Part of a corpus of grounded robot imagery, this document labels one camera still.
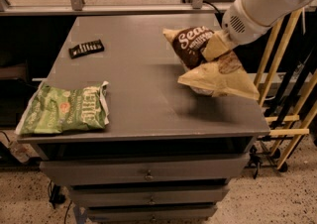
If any green kettle chip bag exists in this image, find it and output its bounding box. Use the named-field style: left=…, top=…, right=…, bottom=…
left=15, top=81, right=109, bottom=136

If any yellow wooden rack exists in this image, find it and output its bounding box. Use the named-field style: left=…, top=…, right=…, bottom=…
left=258, top=9, right=317, bottom=171

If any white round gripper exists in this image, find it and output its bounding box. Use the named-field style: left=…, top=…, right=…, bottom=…
left=202, top=0, right=270, bottom=61

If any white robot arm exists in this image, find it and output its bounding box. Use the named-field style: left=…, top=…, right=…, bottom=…
left=202, top=0, right=313, bottom=61

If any black cable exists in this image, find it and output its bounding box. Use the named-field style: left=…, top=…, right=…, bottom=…
left=202, top=0, right=223, bottom=16

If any brown sea salt chip bag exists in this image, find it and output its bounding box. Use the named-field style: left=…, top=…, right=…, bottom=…
left=162, top=26, right=260, bottom=100

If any grey metal drawer cabinet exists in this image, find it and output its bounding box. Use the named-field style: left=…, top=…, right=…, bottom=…
left=29, top=14, right=268, bottom=223

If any black rxbar chocolate bar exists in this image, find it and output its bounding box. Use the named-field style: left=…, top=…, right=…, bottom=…
left=68, top=40, right=105, bottom=58

